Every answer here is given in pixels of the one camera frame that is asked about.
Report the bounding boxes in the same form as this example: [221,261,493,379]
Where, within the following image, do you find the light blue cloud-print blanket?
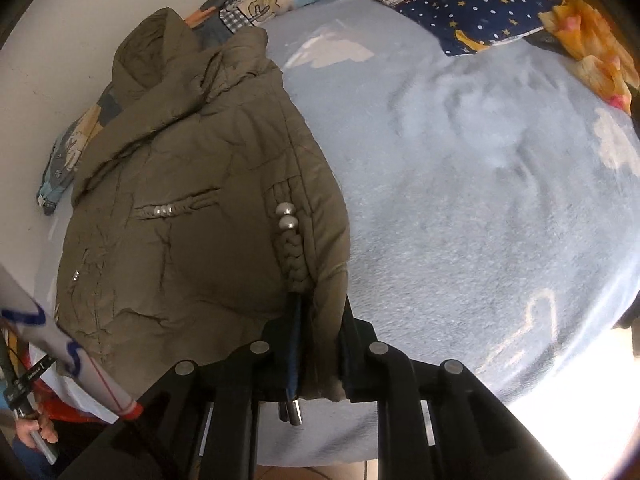
[47,0,640,466]

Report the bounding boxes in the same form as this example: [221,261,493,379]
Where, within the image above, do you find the patchwork print quilt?
[37,0,351,217]

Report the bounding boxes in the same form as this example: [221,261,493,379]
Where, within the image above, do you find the olive padded jacket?
[55,7,352,427]

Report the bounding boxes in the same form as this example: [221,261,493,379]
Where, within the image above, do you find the red plastic bag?
[41,391,111,427]

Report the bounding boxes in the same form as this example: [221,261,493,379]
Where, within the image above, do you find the orange cloth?
[540,0,637,114]

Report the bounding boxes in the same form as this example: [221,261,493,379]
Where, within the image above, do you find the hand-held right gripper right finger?
[337,295,571,480]

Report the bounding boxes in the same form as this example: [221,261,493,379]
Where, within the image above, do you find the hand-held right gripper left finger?
[57,294,307,480]

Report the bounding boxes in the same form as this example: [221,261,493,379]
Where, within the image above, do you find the person's left hand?
[15,404,62,447]

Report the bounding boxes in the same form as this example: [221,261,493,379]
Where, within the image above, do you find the navy star-print pillow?
[395,0,562,57]

